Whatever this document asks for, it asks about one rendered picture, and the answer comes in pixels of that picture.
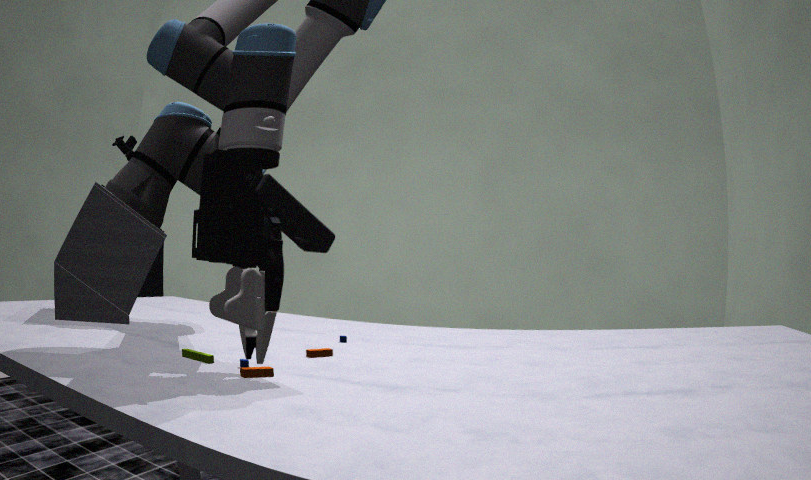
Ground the lime green rod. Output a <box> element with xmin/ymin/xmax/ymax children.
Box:
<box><xmin>182</xmin><ymin>349</ymin><xmax>214</xmax><ymax>364</ymax></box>

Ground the orange rod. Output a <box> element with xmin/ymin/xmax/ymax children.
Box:
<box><xmin>306</xmin><ymin>348</ymin><xmax>333</xmax><ymax>358</ymax></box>
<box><xmin>240</xmin><ymin>367</ymin><xmax>274</xmax><ymax>378</ymax></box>

